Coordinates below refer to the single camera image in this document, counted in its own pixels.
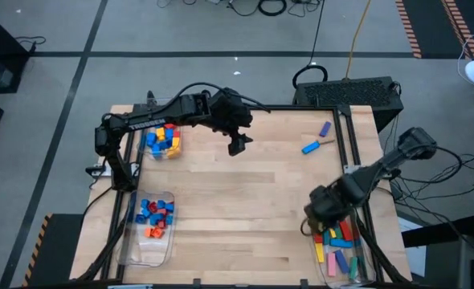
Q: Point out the long red block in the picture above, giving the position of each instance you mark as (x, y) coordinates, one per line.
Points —
(345, 230)
(318, 238)

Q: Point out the large clear plastic bin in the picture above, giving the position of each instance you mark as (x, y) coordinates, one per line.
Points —
(140, 253)
(325, 281)

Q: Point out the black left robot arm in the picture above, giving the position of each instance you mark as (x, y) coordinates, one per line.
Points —
(148, 120)

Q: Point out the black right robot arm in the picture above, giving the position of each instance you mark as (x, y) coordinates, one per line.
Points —
(381, 164)

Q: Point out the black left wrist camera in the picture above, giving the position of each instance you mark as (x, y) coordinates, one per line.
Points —
(237, 145)

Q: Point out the small blue plastic block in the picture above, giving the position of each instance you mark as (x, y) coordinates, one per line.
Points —
(145, 212)
(168, 219)
(156, 151)
(144, 203)
(161, 204)
(170, 206)

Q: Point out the tan wooden block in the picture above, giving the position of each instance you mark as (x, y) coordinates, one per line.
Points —
(328, 141)

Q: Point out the orange plastic block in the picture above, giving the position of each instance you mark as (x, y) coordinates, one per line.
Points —
(157, 232)
(148, 232)

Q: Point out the long pink wooden block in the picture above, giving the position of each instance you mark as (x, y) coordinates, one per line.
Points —
(331, 264)

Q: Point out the black computer case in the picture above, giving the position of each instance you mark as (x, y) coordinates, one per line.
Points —
(347, 94)

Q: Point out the long green wooden block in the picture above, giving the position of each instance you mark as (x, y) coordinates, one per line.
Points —
(338, 233)
(353, 267)

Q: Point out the hazard striped floor tape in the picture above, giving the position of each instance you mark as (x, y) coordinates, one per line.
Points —
(460, 28)
(409, 32)

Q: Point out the long yellow wooden block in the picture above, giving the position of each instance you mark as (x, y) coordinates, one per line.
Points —
(332, 233)
(319, 252)

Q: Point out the black cabinet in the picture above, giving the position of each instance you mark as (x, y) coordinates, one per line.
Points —
(0, 40)

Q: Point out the small red plastic block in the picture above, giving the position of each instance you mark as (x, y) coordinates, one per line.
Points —
(161, 224)
(162, 211)

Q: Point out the black hazard-edged floor mat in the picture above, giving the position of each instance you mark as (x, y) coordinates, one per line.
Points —
(56, 249)

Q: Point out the yellow plastic block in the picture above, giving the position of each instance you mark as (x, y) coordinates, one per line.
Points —
(174, 152)
(160, 131)
(176, 141)

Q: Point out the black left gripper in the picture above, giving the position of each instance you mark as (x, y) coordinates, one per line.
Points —
(231, 112)

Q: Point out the small clear plastic bin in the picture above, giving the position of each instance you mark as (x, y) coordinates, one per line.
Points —
(145, 151)

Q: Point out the light blue block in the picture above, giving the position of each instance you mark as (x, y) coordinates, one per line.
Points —
(310, 147)

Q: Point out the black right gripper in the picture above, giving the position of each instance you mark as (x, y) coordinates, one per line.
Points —
(329, 204)

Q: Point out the long blue plastic block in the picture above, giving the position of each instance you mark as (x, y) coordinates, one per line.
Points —
(325, 129)

